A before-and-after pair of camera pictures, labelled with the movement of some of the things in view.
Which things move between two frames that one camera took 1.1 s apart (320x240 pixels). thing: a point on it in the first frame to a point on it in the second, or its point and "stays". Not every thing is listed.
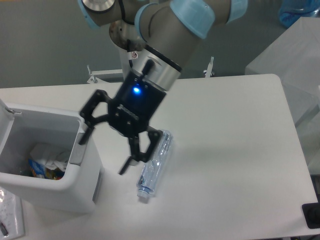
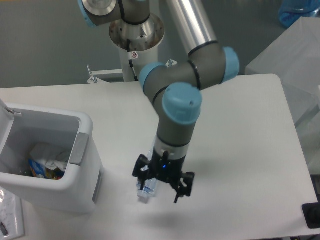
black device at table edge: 311,212 stays
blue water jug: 291,10 stays
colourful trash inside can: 38,170 stays
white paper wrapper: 47,155 stays
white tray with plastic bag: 12,223 stays
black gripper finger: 135,154 to 185,186
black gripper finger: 100,96 to 142,169
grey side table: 295,57 stays
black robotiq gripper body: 136,101 to 164,169
